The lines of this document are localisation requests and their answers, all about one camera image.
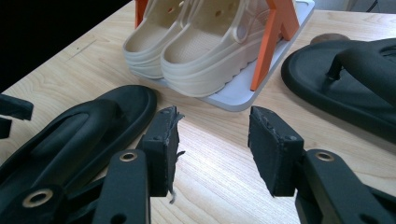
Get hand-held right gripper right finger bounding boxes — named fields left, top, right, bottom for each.
left=247, top=105, right=305, bottom=198

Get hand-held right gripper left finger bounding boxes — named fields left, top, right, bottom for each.
left=136, top=105, right=187, bottom=204

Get black flip-flop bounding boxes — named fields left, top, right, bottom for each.
left=280, top=37, right=396, bottom=145
left=0, top=84, right=158, bottom=216

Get white shoe rack orange posts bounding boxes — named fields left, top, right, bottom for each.
left=134, top=0, right=316, bottom=112

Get cream clog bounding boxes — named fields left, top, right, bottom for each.
left=121, top=0, right=200, bottom=79
left=160, top=0, right=276, bottom=98

